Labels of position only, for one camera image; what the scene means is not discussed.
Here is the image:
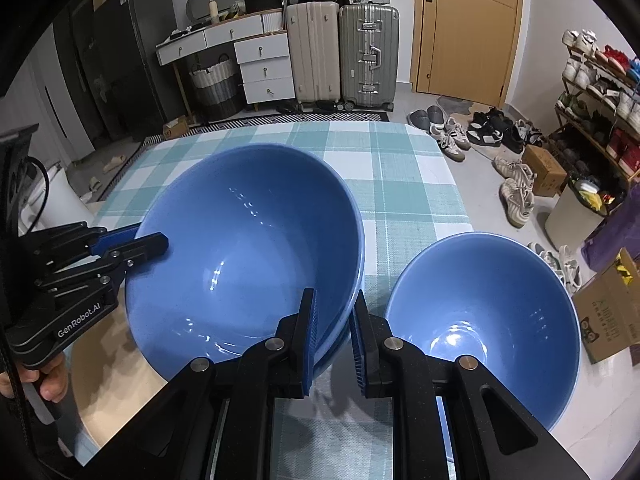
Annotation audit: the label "white trash bin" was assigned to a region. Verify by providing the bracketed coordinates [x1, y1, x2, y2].
[544, 177, 608, 253]

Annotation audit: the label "wooden door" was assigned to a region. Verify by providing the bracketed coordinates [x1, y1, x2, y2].
[410, 0, 526, 108]

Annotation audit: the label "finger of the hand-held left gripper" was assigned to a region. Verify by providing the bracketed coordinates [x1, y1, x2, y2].
[35, 232, 169, 306]
[31, 222, 143, 271]

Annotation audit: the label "rows of shelved shoes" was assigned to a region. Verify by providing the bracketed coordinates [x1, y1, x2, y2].
[555, 29, 640, 181]

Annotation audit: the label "grey and white woven basket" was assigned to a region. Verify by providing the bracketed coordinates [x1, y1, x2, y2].
[188, 57, 246, 118]

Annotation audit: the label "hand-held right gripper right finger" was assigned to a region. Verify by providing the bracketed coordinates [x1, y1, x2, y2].
[348, 290, 591, 480]

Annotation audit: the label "striped rug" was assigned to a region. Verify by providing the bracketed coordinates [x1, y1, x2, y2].
[145, 110, 391, 146]

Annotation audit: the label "purple bag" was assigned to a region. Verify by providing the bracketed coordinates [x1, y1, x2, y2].
[580, 195, 640, 273]

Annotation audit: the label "person's left hand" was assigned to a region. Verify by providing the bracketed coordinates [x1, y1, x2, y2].
[0, 352, 68, 403]

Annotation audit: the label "cream plate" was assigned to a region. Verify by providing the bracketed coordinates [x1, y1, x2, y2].
[70, 305, 173, 461]

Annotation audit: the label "white kettle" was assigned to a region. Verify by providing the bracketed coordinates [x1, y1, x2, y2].
[20, 167, 98, 236]

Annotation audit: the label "silver suitcase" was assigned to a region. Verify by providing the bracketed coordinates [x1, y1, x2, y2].
[338, 4, 401, 111]

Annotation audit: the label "white dressing table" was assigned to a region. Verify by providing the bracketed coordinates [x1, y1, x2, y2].
[156, 10, 290, 111]

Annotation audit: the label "black refrigerator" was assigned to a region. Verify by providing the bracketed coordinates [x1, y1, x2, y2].
[52, 0, 188, 143]

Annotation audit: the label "open cardboard box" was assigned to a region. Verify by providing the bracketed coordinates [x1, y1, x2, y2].
[162, 116, 191, 140]

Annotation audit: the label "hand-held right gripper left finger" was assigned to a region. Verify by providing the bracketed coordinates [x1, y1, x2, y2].
[82, 288, 318, 480]

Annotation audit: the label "white drawer cabinet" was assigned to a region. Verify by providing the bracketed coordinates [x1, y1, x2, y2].
[234, 31, 297, 107]

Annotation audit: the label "printed cardboard box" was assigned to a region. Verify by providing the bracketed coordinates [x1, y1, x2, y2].
[572, 247, 640, 366]

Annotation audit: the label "grey door mat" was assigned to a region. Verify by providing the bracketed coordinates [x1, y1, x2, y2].
[436, 95, 473, 117]

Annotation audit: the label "small brown cardboard box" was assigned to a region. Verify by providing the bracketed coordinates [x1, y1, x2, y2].
[521, 145, 568, 198]

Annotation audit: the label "group of sneakers and slippers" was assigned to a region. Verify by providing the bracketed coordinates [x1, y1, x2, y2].
[407, 105, 583, 293]

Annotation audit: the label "light blue bowl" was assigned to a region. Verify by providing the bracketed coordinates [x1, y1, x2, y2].
[384, 231, 582, 433]

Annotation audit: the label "beige suitcase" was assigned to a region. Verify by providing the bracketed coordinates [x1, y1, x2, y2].
[285, 1, 343, 108]

